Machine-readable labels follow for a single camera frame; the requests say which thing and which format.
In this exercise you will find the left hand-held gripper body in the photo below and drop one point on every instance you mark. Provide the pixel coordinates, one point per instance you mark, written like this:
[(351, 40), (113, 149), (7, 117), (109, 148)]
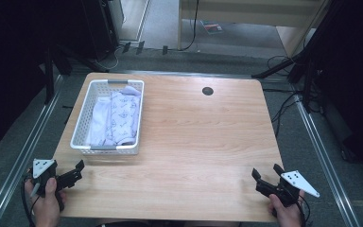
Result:
[(44, 170)]

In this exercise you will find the aluminium floor rail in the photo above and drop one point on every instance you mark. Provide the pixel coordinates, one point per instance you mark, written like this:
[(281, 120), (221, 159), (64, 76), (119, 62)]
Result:
[(19, 164), (324, 157)]

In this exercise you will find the person's right hand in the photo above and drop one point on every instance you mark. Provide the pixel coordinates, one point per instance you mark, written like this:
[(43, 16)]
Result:
[(286, 216)]

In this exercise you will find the black curtain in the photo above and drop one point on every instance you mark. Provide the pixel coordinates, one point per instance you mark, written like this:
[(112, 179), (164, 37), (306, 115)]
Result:
[(353, 78), (12, 63)]

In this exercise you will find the white patterned cloth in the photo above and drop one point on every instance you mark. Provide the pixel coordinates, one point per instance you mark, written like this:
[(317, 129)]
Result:
[(123, 119)]

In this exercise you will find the plain white cloth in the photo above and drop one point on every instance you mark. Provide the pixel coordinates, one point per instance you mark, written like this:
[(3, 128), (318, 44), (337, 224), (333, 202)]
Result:
[(97, 119)]

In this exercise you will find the white plastic basket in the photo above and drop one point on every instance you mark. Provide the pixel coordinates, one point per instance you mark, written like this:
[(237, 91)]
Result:
[(85, 119)]

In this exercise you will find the black cabinet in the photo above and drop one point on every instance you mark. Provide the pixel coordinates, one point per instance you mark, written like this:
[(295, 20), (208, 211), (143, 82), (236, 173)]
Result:
[(100, 25)]

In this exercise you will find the person's left hand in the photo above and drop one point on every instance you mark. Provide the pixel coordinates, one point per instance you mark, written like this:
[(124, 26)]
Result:
[(45, 211)]

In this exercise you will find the light wooden furniture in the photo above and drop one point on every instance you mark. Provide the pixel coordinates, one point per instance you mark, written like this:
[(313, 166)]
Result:
[(233, 12)]

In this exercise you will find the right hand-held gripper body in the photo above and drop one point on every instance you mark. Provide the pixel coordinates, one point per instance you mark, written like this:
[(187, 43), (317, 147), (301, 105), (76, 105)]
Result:
[(293, 183)]

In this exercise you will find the book with red cover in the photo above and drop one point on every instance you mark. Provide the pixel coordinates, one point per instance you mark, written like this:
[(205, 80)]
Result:
[(212, 27)]

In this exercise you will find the small black floor bracket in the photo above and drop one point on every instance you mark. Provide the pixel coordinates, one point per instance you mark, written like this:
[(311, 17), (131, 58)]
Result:
[(165, 50), (140, 47), (126, 47)]

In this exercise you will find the black tripod stand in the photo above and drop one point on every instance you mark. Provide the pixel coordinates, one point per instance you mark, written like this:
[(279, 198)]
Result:
[(274, 69)]

